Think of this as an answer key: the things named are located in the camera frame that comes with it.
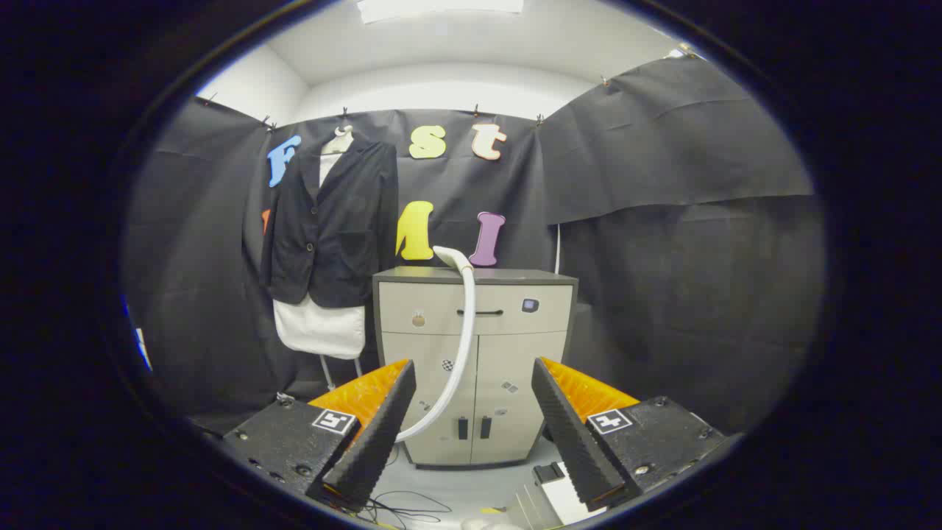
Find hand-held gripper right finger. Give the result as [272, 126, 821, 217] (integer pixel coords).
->
[531, 357, 726, 514]

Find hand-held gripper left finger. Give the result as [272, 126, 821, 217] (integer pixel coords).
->
[221, 358, 417, 514]

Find white garment steamer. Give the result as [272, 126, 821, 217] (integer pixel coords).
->
[394, 245, 478, 444]

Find black suit jacket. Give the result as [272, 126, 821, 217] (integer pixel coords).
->
[261, 140, 400, 308]

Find white box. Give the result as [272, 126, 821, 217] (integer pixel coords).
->
[515, 460, 612, 527]

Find metal mannequin stand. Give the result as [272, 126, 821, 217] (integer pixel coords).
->
[318, 355, 366, 391]

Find beige cabinet with grey top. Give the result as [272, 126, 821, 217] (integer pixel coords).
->
[372, 266, 579, 468]

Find white mannequin torso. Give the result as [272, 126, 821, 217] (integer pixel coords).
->
[274, 125, 367, 361]

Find black floor cables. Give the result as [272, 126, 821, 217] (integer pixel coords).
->
[361, 490, 453, 529]

